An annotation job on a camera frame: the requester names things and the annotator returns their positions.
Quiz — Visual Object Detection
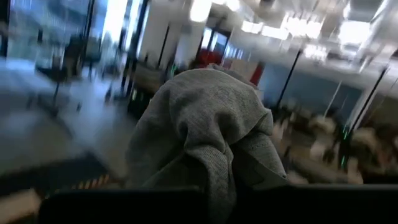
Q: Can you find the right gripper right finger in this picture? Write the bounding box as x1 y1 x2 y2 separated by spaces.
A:
229 183 398 224

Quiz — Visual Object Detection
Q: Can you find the light grey garment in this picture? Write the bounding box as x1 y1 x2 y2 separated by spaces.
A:
124 67 289 224

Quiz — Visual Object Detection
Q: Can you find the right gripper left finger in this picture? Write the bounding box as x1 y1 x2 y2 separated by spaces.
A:
39 185 208 224

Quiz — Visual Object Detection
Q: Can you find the black orange-striped floor mat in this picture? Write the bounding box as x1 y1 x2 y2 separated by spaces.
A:
0 154 124 200

